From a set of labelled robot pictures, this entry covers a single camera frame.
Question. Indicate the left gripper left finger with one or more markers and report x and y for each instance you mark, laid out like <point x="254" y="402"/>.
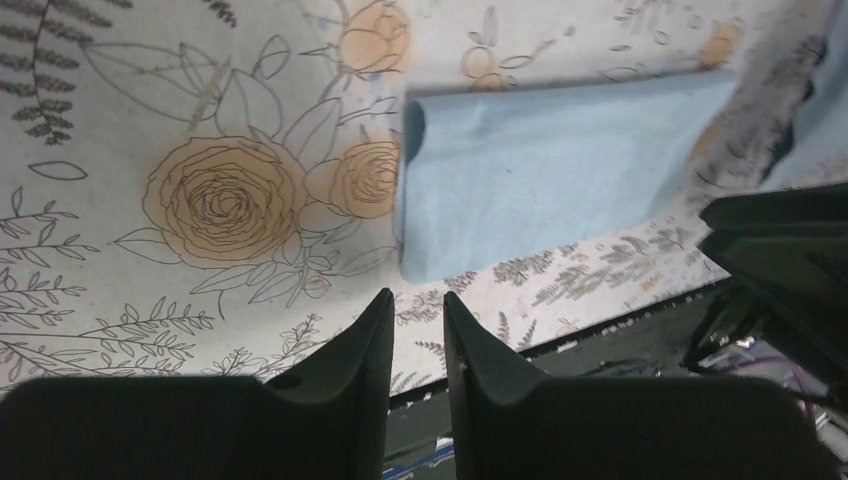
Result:
<point x="325" y="418"/>

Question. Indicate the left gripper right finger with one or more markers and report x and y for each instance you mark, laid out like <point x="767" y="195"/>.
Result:
<point x="511" y="420"/>

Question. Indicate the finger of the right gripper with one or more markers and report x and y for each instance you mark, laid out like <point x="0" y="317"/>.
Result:
<point x="808" y="206"/>
<point x="801" y="273"/>

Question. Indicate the small light blue cloth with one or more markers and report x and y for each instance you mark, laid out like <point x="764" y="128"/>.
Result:
<point x="490" y="177"/>

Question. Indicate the large light blue cloth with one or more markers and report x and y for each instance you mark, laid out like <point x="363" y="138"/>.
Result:
<point x="820" y="124"/>

